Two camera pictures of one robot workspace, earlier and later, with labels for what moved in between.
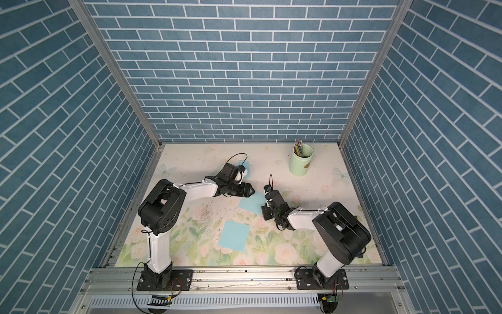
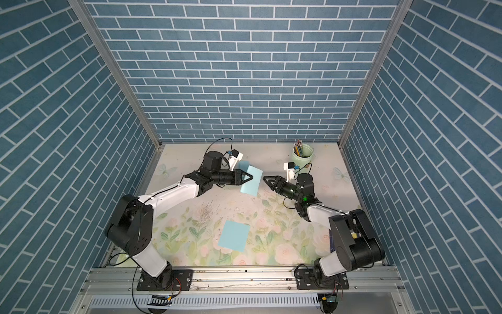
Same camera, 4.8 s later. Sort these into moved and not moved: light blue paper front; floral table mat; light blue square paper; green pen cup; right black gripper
Moved: right black gripper
Not moved: light blue square paper; green pen cup; light blue paper front; floral table mat
